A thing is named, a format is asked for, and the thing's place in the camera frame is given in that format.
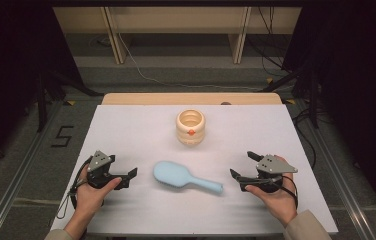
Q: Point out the cream ribbed cup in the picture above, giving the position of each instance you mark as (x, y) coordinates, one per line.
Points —
(191, 136)

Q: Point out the dark curtain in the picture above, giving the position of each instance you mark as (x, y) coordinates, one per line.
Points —
(359, 83)
(9, 66)

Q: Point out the white board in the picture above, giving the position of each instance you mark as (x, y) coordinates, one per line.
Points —
(136, 133)

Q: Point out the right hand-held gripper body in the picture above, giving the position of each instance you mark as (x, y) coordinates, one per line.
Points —
(272, 166)

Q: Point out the person's right hand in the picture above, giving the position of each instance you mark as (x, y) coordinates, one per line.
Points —
(279, 203)

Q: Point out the aluminium floor rail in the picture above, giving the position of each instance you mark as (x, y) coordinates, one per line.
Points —
(12, 193)
(342, 186)

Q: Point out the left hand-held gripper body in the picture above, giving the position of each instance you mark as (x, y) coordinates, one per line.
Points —
(100, 161)

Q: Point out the person's left hand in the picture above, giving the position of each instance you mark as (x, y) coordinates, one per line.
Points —
(89, 200)

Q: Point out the wooden table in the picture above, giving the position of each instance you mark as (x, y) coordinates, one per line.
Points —
(162, 99)

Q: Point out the black metal stand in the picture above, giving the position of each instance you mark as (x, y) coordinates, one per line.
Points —
(313, 100)
(41, 106)

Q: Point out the light blue hairbrush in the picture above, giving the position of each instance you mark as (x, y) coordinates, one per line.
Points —
(172, 174)

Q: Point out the yellow tape piece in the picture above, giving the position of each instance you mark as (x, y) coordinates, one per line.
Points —
(70, 102)
(290, 101)
(269, 80)

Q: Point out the beige wooden bench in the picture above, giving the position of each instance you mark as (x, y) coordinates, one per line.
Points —
(176, 20)

